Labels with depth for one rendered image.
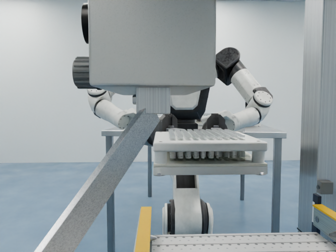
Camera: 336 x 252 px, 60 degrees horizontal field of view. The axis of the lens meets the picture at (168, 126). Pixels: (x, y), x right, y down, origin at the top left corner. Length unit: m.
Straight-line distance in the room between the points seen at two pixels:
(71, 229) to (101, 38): 0.15
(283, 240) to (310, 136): 0.18
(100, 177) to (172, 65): 0.11
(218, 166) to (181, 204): 0.56
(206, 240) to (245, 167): 0.24
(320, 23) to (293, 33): 5.45
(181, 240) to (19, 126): 5.45
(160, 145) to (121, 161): 0.38
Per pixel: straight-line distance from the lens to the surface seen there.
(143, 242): 0.36
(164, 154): 0.62
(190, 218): 1.16
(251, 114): 1.18
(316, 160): 0.54
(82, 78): 0.29
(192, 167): 0.63
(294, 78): 5.90
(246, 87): 1.30
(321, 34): 0.54
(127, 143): 0.24
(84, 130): 5.45
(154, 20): 0.25
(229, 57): 1.37
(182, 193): 1.20
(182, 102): 1.28
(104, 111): 1.12
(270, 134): 1.78
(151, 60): 0.24
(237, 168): 0.64
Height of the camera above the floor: 1.03
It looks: 4 degrees down
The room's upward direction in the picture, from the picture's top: straight up
